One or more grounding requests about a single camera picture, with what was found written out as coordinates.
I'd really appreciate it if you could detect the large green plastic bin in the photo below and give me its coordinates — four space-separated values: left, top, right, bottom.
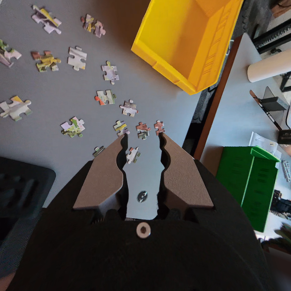
216 146 281 233

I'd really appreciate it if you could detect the group of puzzle pieces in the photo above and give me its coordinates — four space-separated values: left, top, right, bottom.
0 5 166 164

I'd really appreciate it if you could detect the white water bottle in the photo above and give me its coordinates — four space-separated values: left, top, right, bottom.
247 53 291 83

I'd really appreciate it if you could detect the purple jigsaw piece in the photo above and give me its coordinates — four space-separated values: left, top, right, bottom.
101 60 120 85

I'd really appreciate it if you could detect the grey metal stand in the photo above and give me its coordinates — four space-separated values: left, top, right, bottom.
263 86 289 112

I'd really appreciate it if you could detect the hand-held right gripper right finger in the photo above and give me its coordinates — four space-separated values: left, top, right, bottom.
156 132 214 220

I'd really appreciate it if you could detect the yellow plastic bin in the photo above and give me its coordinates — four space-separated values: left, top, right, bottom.
131 0 245 95

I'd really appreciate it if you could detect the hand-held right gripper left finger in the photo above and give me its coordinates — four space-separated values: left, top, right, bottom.
73 134 129 220

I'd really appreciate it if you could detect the white paper booklet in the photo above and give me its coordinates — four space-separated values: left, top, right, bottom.
249 131 282 161

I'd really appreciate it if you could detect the grey desk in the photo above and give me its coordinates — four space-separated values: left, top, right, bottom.
0 0 201 220
200 33 291 239

